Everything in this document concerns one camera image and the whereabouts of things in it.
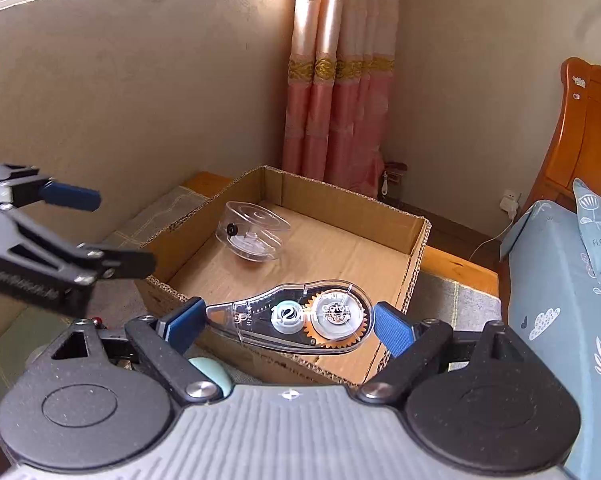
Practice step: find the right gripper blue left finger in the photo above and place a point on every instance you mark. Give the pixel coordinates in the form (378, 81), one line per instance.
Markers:
(160, 346)

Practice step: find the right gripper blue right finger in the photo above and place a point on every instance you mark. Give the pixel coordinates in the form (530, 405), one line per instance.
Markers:
(416, 353)

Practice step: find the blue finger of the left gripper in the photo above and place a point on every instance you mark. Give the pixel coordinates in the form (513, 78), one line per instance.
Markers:
(70, 196)

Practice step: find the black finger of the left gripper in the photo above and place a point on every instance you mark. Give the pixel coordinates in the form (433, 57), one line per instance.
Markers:
(99, 262)

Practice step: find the mint green oval case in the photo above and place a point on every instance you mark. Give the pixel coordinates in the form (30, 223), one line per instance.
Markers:
(214, 371)

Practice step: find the clear correction tape dispenser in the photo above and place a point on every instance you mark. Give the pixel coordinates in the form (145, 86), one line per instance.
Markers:
(314, 319)

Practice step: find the clear round plastic container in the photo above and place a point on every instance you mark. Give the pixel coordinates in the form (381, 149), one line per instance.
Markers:
(252, 232)

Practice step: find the brown cardboard box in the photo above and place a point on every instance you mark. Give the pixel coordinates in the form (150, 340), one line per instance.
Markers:
(335, 235)

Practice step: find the blue bed sheet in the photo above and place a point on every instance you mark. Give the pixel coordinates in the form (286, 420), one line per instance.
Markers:
(555, 305)

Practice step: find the dark object by curtain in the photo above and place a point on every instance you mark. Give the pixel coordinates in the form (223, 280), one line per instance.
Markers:
(390, 185)

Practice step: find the blue patterned pillow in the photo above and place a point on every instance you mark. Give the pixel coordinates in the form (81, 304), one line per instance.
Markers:
(589, 218)

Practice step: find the wooden bed headboard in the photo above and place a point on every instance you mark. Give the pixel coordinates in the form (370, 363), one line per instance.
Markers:
(575, 149)

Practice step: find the pink gold-trimmed curtain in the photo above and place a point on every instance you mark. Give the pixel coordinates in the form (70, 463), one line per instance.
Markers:
(339, 76)

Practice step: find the white wall charger plug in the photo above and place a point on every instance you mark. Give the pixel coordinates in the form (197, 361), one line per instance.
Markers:
(509, 203)

